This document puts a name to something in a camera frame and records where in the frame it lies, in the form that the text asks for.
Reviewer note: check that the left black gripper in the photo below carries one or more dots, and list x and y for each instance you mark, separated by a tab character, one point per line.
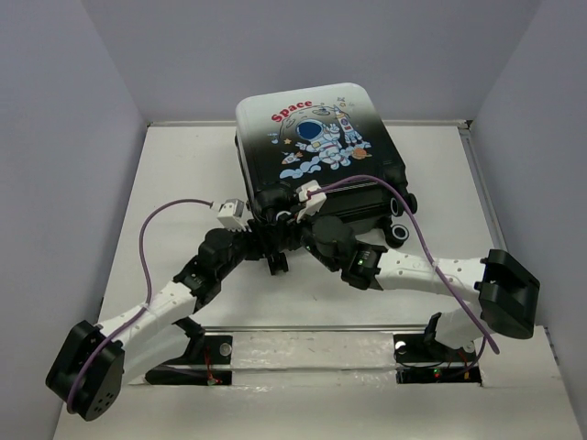
260	243

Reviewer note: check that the black suitcase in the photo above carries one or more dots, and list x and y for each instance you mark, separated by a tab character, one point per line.
324	134

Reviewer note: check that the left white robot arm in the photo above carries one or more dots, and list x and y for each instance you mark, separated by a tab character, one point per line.
96	360

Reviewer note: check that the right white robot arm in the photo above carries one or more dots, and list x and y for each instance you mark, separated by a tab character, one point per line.
496	294

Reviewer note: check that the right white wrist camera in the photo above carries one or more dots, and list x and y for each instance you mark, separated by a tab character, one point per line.
311	197

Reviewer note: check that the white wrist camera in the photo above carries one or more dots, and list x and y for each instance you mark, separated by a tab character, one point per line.
231	214
311	197

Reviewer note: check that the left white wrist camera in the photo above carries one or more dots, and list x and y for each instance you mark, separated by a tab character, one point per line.
231	214

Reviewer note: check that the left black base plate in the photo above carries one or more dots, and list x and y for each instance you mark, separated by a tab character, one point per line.
205	362

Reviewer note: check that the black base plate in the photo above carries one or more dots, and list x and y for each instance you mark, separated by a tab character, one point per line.
205	362
419	363

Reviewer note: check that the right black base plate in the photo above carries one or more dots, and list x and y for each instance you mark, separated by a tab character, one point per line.
419	363

